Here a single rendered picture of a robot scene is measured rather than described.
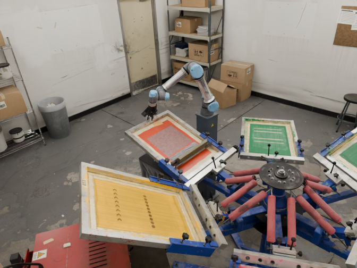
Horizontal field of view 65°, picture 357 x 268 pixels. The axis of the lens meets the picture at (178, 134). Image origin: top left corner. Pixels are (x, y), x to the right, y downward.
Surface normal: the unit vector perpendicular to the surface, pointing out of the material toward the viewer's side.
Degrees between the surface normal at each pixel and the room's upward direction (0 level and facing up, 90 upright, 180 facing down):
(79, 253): 0
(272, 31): 90
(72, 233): 0
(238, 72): 90
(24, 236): 0
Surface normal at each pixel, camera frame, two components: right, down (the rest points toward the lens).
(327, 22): -0.68, 0.41
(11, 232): -0.04, -0.86
